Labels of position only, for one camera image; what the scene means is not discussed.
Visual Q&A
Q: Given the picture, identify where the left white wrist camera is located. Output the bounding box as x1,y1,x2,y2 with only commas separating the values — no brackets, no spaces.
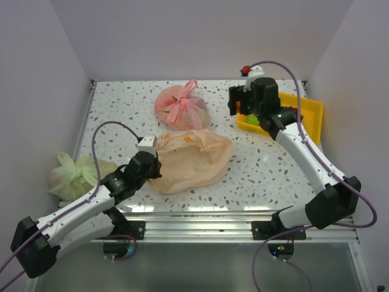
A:
137,134,157,157

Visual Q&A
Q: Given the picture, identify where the pink knotted plastic bag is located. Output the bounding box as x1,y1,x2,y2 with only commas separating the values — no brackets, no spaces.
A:
154,79,210,131

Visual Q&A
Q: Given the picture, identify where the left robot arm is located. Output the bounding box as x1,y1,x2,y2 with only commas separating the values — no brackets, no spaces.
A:
10,151,161,279

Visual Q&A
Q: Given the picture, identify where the green plastic fruit bag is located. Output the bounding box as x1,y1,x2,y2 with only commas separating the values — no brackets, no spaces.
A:
48,151,119,202

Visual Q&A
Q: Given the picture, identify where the black base bracket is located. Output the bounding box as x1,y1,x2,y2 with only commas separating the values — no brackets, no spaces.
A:
251,207,307,240
103,207,146,240

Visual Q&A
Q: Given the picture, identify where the green round bumpy fruit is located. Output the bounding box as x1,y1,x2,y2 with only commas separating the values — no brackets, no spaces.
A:
245,114,260,127

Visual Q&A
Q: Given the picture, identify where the aluminium frame rail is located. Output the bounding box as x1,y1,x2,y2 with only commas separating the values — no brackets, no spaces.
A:
41,209,361,244

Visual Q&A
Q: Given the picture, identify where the dark red grape bunch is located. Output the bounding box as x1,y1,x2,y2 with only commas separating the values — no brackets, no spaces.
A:
282,106,298,119

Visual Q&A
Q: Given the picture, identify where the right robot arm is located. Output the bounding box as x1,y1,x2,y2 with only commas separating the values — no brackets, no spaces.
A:
228,77,361,239

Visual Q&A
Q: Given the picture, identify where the orange plastic fruit bag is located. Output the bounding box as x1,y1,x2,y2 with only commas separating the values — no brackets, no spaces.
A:
148,129,233,194

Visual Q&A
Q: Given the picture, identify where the left black base bracket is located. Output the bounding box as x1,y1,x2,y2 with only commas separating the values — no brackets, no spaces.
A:
103,207,146,240

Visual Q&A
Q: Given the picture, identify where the yellow plastic tray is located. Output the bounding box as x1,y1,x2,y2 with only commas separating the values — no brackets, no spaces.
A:
236,92,324,145

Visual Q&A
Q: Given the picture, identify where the right black base bracket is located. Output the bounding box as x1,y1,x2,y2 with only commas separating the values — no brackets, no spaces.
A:
251,207,307,240

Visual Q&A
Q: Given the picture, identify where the orange round fruit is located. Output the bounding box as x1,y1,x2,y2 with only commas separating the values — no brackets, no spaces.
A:
236,102,241,114

